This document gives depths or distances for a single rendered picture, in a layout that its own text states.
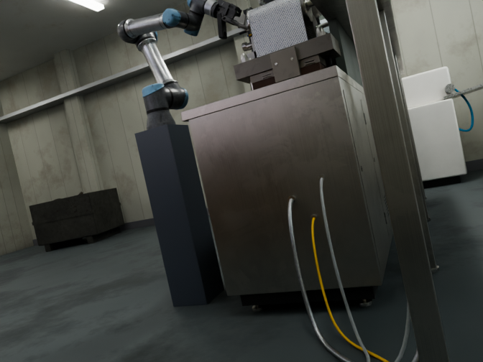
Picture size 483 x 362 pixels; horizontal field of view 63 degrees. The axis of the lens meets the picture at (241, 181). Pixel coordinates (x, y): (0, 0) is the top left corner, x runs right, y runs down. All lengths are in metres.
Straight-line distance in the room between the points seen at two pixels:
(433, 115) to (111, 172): 5.11
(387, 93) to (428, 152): 3.57
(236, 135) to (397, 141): 0.80
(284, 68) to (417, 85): 3.16
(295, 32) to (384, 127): 0.97
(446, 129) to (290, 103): 3.14
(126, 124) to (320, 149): 5.70
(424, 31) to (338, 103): 4.18
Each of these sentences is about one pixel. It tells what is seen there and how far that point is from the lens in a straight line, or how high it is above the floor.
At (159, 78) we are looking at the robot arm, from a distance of 2.23.
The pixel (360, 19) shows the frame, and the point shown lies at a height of 0.88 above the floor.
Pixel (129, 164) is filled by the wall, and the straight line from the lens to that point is 6.96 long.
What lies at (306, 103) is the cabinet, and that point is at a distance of 1.49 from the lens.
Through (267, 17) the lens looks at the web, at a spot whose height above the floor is 1.23.
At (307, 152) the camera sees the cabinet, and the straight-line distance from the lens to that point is 1.48.
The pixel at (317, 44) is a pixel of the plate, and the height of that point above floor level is 1.00.
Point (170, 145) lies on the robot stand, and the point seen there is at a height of 0.80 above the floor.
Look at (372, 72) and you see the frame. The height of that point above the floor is 0.76.
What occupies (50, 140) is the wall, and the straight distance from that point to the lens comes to 8.15.
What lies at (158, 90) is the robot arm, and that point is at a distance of 2.07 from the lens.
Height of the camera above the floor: 0.61
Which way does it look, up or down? 2 degrees down
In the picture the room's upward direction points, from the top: 12 degrees counter-clockwise
